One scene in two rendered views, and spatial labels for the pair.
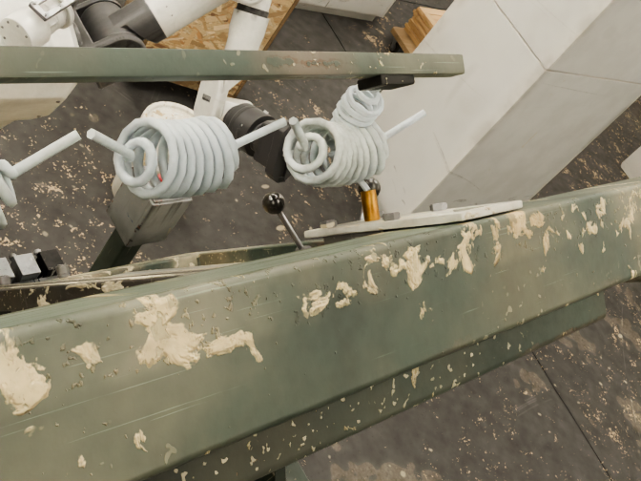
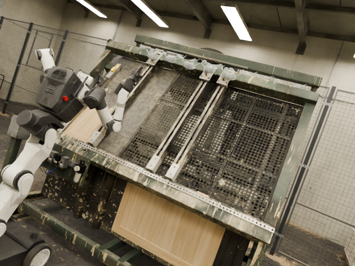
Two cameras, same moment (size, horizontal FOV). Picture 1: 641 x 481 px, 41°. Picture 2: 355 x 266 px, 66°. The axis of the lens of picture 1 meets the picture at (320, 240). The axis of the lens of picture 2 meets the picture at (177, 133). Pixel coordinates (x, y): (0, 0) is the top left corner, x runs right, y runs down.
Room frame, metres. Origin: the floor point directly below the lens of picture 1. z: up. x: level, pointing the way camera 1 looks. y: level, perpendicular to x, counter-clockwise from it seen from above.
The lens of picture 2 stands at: (0.42, 2.75, 1.35)
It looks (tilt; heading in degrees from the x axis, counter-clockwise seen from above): 3 degrees down; 266
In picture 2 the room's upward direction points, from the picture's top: 19 degrees clockwise
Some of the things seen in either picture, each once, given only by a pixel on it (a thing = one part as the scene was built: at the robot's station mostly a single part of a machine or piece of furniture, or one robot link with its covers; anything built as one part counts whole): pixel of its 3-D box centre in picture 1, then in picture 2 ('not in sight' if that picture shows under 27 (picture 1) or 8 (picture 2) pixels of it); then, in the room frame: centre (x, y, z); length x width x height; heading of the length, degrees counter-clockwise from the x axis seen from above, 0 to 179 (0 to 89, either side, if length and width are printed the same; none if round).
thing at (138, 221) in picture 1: (148, 205); (20, 127); (1.54, 0.38, 0.84); 0.12 x 0.12 x 0.18; 65
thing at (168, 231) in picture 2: not in sight; (166, 223); (0.11, 0.61, 0.53); 0.90 x 0.02 x 0.55; 155
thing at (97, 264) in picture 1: (82, 308); (3, 178); (1.54, 0.38, 0.38); 0.06 x 0.06 x 0.75; 65
